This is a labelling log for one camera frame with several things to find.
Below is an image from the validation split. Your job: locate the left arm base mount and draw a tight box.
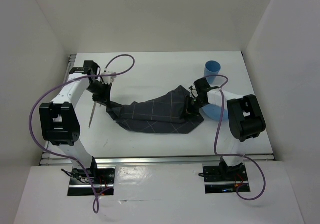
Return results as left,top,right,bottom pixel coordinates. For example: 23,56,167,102
61,167,116,196

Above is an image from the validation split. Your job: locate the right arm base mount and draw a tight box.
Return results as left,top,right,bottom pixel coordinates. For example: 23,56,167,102
198,158,250,194

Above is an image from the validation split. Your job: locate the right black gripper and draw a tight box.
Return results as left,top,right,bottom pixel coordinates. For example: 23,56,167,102
180,94,208,119

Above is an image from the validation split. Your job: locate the dark grey checked cloth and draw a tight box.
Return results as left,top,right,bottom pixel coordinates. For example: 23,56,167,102
106,85,204,134

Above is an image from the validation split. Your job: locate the silver fork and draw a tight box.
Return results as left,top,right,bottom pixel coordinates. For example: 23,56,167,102
88,102,97,128

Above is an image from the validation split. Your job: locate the blue plastic cup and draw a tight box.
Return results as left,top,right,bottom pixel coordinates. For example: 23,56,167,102
204,60,221,84

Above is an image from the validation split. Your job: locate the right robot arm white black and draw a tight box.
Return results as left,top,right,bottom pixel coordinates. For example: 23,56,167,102
185,77,266,180

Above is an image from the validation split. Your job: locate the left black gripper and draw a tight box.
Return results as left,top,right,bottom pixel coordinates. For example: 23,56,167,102
86,81,112,108

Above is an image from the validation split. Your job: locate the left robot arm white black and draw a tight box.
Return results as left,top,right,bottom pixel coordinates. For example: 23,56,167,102
39,60,115,183

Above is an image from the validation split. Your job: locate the aluminium table frame rail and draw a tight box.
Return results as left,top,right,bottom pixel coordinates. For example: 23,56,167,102
39,54,275,167

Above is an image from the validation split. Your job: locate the blue plastic plate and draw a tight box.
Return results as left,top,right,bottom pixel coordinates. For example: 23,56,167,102
202,104,222,121

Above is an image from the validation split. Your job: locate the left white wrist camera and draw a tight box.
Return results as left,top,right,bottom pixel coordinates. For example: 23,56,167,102
101,71,117,84

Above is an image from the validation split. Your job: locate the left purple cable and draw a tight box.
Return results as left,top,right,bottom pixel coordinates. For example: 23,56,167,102
29,54,136,214

